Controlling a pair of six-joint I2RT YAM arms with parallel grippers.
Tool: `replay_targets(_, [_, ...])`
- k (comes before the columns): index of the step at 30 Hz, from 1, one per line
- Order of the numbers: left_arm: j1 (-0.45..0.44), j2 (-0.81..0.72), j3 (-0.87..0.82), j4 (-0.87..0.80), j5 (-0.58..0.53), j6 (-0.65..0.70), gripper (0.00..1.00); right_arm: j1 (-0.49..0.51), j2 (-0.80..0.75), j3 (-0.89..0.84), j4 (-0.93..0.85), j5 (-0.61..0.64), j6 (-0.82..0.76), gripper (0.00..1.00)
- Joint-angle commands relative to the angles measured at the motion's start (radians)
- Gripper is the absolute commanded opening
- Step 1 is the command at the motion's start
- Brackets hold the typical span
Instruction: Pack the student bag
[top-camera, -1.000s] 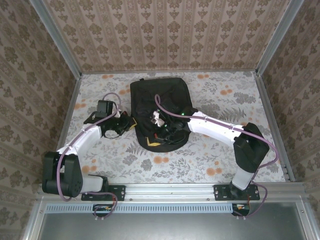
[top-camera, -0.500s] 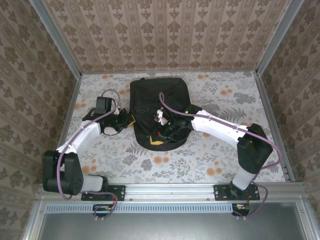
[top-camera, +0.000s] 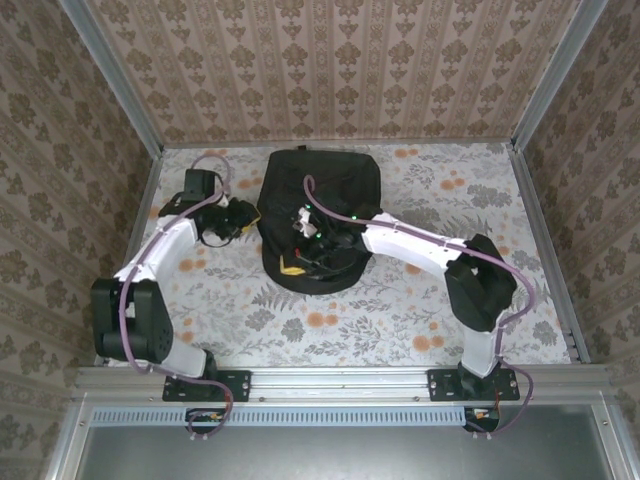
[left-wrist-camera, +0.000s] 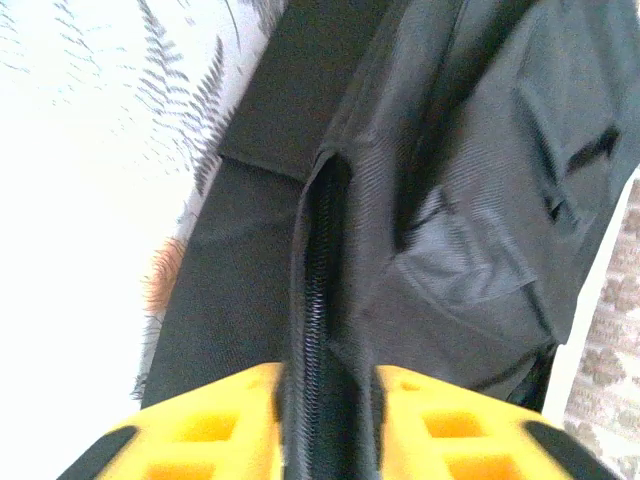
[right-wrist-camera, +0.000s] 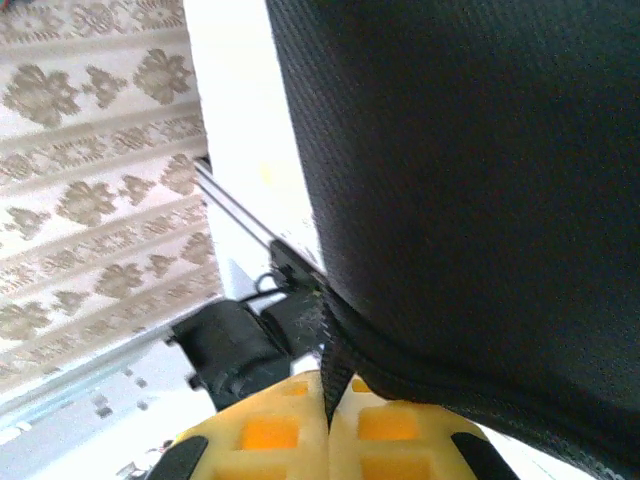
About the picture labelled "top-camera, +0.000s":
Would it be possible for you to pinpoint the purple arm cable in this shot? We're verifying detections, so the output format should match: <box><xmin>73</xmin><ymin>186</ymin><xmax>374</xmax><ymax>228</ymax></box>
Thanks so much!
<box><xmin>119</xmin><ymin>153</ymin><xmax>236</xmax><ymax>444</ymax></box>
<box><xmin>302</xmin><ymin>174</ymin><xmax>535</xmax><ymax>441</ymax></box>

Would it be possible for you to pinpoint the slotted grey cable duct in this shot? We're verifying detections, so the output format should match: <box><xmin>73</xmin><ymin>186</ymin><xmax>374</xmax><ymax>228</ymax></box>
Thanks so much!
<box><xmin>92</xmin><ymin>405</ymin><xmax>501</xmax><ymax>427</ymax></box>

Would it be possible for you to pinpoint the black connector box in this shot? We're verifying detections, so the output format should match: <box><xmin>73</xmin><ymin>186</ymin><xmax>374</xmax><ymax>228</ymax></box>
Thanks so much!
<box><xmin>185</xmin><ymin>407</ymin><xmax>226</xmax><ymax>434</ymax></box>
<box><xmin>463</xmin><ymin>407</ymin><xmax>501</xmax><ymax>432</ymax></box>

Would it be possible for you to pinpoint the steel lower shelf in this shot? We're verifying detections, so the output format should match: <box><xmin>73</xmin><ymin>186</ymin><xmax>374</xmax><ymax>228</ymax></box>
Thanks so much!
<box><xmin>47</xmin><ymin>404</ymin><xmax>634</xmax><ymax>480</ymax></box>

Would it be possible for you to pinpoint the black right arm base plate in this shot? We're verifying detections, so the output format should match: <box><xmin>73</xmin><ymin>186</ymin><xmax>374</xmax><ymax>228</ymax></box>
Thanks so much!
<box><xmin>427</xmin><ymin>367</ymin><xmax>521</xmax><ymax>402</ymax></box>

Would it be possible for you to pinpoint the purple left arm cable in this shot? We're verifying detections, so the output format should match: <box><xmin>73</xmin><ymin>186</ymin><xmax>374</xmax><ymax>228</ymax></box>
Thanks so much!
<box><xmin>119</xmin><ymin>153</ymin><xmax>236</xmax><ymax>444</ymax></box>

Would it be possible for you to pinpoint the aluminium frame post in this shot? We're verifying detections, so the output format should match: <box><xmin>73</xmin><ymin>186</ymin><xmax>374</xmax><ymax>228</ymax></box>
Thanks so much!
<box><xmin>509</xmin><ymin>0</ymin><xmax>609</xmax><ymax>151</ymax></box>
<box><xmin>58</xmin><ymin>0</ymin><xmax>166</xmax><ymax>157</ymax></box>

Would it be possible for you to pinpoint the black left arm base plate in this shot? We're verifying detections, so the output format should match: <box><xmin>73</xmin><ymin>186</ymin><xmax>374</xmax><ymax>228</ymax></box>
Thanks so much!
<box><xmin>162</xmin><ymin>368</ymin><xmax>253</xmax><ymax>403</ymax></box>

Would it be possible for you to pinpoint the floral tablecloth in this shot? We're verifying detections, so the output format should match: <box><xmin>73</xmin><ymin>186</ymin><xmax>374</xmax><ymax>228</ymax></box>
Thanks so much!
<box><xmin>107</xmin><ymin>142</ymin><xmax>574</xmax><ymax>369</ymax></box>

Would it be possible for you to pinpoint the aluminium side rail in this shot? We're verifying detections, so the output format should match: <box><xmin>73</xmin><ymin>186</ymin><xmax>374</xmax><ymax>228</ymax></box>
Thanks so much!
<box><xmin>505</xmin><ymin>142</ymin><xmax>592</xmax><ymax>365</ymax></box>
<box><xmin>93</xmin><ymin>147</ymin><xmax>165</xmax><ymax>369</ymax></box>

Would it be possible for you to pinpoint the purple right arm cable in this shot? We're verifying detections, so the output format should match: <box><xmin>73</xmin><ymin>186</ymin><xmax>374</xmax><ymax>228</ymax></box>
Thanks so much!
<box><xmin>302</xmin><ymin>174</ymin><xmax>535</xmax><ymax>441</ymax></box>

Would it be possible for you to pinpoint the black backpack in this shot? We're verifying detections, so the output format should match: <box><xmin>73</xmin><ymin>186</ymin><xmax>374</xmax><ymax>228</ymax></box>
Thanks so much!
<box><xmin>255</xmin><ymin>145</ymin><xmax>384</xmax><ymax>295</ymax></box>

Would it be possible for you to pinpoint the aluminium back rail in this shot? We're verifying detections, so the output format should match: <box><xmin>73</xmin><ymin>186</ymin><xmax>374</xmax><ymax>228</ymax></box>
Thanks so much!
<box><xmin>160</xmin><ymin>140</ymin><xmax>512</xmax><ymax>150</ymax></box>

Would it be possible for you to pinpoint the aluminium mounting rail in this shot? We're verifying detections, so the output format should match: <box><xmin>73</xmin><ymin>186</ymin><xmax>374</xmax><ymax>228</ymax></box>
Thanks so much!
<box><xmin>74</xmin><ymin>366</ymin><xmax>612</xmax><ymax>402</ymax></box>

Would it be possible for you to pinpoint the thin black left gripper cable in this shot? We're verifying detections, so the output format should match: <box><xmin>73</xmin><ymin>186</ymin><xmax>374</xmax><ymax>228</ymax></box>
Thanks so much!
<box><xmin>199</xmin><ymin>229</ymin><xmax>236</xmax><ymax>248</ymax></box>

